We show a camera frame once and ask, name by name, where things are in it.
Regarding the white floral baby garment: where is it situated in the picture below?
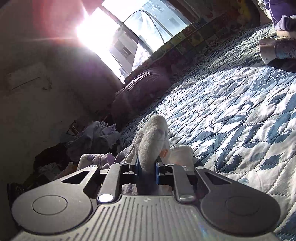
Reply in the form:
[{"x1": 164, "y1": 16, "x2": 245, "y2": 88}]
[{"x1": 53, "y1": 114, "x2": 204, "y2": 196}]

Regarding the stack of folded grey clothes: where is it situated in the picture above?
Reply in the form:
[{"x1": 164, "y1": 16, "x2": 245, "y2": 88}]
[{"x1": 66, "y1": 121, "x2": 120, "y2": 162}]

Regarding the purple pillow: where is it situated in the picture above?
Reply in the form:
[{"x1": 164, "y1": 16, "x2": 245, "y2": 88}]
[{"x1": 111, "y1": 67, "x2": 171, "y2": 123}]

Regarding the blue white patterned quilt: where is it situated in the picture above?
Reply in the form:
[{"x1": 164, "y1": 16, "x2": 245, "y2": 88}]
[{"x1": 121, "y1": 25, "x2": 295, "y2": 240}]

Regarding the white grey sock garment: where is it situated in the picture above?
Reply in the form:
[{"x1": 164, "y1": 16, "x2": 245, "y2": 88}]
[{"x1": 259, "y1": 37, "x2": 295, "y2": 64}]

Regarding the tan brown garment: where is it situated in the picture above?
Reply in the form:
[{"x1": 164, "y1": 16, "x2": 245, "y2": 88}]
[{"x1": 276, "y1": 31, "x2": 296, "y2": 40}]

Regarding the yellow pikachu plush toy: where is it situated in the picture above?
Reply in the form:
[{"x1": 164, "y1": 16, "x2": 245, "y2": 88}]
[{"x1": 236, "y1": 0, "x2": 252, "y2": 25}]

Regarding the purple garment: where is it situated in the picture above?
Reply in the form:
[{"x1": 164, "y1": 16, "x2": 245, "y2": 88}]
[{"x1": 264, "y1": 0, "x2": 295, "y2": 32}]

